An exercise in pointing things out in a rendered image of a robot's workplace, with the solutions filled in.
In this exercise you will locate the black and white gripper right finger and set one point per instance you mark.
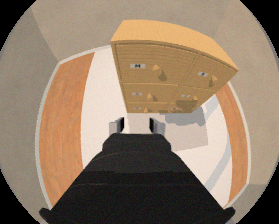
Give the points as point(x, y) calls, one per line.
point(156, 127)

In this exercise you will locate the brown wooden drawer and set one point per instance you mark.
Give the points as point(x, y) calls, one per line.
point(178, 107)
point(190, 94)
point(142, 107)
point(137, 92)
point(141, 61)
point(205, 71)

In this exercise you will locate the small tan wooden chest of drawers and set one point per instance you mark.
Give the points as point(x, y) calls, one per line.
point(156, 32)

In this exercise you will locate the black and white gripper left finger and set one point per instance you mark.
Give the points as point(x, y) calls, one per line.
point(116, 126)

